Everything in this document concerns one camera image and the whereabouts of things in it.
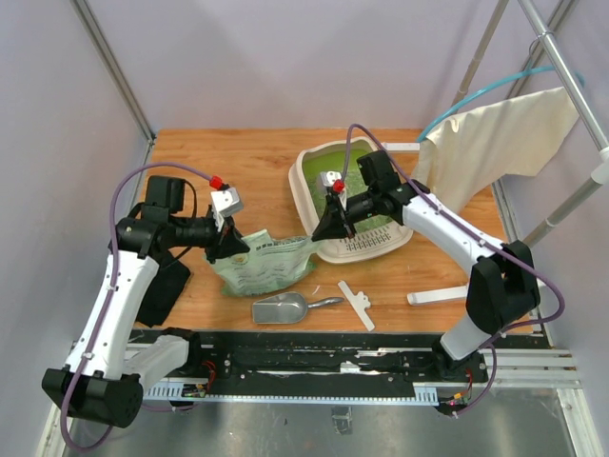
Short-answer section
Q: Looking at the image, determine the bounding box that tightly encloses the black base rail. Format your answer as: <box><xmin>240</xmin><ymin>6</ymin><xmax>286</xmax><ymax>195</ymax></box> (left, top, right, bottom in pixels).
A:
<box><xmin>94</xmin><ymin>328</ymin><xmax>548</xmax><ymax>406</ymax></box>

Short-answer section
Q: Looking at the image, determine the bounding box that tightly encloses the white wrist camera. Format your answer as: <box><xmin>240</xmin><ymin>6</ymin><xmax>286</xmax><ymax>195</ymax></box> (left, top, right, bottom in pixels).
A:
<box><xmin>316</xmin><ymin>170</ymin><xmax>346</xmax><ymax>205</ymax></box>
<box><xmin>210</xmin><ymin>187</ymin><xmax>244</xmax><ymax>230</ymax></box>

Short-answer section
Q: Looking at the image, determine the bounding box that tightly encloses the teal clothes hanger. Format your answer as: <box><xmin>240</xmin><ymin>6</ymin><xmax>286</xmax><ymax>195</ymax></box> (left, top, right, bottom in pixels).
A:
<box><xmin>416</xmin><ymin>40</ymin><xmax>586</xmax><ymax>144</ymax></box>

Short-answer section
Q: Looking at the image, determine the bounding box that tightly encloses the white metal drying rack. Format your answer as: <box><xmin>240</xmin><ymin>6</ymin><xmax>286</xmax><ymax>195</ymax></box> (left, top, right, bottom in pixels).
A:
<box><xmin>379</xmin><ymin>0</ymin><xmax>609</xmax><ymax>306</ymax></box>

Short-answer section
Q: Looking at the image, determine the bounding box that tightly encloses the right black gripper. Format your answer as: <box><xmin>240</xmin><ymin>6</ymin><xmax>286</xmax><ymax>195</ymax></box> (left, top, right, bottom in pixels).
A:
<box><xmin>311</xmin><ymin>188</ymin><xmax>379</xmax><ymax>242</ymax></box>

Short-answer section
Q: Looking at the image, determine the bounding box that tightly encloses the metal litter scoop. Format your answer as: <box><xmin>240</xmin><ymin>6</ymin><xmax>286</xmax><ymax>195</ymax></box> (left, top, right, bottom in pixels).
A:
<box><xmin>251</xmin><ymin>291</ymin><xmax>344</xmax><ymax>325</ymax></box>

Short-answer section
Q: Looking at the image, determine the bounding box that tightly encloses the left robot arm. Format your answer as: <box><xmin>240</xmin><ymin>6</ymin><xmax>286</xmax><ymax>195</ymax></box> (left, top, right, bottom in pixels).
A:
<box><xmin>42</xmin><ymin>176</ymin><xmax>249</xmax><ymax>427</ymax></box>

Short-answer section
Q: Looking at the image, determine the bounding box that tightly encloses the beige green litter box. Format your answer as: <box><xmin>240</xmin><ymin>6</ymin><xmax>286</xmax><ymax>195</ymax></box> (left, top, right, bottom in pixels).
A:
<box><xmin>288</xmin><ymin>136</ymin><xmax>413</xmax><ymax>265</ymax></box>

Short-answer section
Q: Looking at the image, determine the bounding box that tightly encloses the green cat litter bag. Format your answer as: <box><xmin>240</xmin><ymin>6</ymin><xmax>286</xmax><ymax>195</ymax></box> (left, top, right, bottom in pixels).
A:
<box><xmin>210</xmin><ymin>229</ymin><xmax>318</xmax><ymax>297</ymax></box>

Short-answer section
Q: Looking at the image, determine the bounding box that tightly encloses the white plastic bag clip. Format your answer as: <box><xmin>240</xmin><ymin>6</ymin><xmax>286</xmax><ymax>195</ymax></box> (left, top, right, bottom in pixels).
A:
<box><xmin>338</xmin><ymin>281</ymin><xmax>375</xmax><ymax>331</ymax></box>

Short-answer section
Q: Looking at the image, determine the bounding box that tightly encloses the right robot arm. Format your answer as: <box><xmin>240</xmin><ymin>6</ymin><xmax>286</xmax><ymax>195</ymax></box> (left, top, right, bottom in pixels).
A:
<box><xmin>311</xmin><ymin>150</ymin><xmax>540</xmax><ymax>381</ymax></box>

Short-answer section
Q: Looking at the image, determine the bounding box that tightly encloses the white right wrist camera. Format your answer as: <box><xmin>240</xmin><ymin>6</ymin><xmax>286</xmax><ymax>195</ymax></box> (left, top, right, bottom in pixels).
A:
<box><xmin>316</xmin><ymin>170</ymin><xmax>346</xmax><ymax>205</ymax></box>

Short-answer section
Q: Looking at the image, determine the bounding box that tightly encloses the cream fabric bag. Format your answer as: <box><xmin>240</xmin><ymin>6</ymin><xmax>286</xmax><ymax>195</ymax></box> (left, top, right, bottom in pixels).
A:
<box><xmin>412</xmin><ymin>88</ymin><xmax>579</xmax><ymax>213</ymax></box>

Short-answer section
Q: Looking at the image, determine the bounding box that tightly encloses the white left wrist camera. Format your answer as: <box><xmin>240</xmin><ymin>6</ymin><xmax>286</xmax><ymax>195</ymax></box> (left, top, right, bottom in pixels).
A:
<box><xmin>210</xmin><ymin>187</ymin><xmax>244</xmax><ymax>230</ymax></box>

